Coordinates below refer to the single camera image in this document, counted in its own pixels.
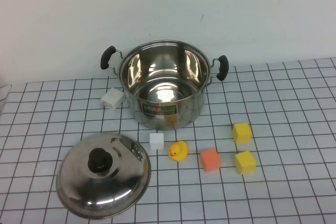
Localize stainless steel lid black knob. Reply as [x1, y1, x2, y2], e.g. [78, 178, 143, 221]
[56, 132, 152, 220]

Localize white foam cube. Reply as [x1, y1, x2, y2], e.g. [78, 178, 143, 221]
[149, 132, 165, 151]

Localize yellow rubber duck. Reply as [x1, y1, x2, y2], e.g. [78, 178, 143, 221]
[167, 141, 189, 162]

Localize white power adapter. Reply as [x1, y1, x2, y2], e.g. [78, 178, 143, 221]
[100, 87, 126, 111]

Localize orange foam cube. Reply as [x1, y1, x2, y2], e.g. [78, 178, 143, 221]
[200, 148, 221, 172]

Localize yellow foam cube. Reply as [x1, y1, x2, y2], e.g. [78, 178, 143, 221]
[232, 122, 253, 145]
[234, 151, 257, 176]

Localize white black-grid tablecloth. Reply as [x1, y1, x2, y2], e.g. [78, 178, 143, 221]
[0, 57, 336, 224]

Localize stainless steel pot black handles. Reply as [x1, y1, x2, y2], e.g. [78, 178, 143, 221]
[100, 39, 229, 132]

